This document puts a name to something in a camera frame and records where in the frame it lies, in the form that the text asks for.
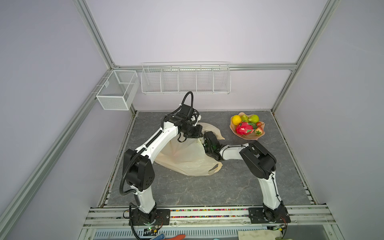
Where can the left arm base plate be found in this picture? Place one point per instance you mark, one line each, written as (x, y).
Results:
(155, 217)

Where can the green chayote fruit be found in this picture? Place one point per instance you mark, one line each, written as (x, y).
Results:
(254, 119)

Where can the cream plastic bag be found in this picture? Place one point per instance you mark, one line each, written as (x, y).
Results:
(188, 158)

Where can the red blue glove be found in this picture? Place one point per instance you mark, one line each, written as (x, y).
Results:
(162, 236)

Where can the yellow lemon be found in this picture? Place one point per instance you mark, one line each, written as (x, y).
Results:
(236, 120)

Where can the beige cloth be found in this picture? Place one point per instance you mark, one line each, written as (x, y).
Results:
(260, 235)

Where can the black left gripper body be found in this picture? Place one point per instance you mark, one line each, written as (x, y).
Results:
(192, 131)

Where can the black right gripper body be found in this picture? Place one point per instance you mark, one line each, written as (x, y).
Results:
(207, 150)

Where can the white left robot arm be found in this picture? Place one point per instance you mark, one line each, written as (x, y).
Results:
(138, 172)

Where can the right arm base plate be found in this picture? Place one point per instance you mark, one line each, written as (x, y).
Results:
(262, 215)

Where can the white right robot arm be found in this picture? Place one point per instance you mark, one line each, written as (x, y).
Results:
(262, 164)

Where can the red dragon fruit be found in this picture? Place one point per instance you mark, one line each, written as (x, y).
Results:
(244, 129)

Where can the long white wire basket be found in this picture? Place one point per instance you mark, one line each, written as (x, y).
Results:
(182, 77)

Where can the red yellow peach with leaf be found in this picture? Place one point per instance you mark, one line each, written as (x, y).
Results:
(259, 131)

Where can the small white mesh basket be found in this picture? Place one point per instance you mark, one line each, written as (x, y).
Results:
(118, 90)

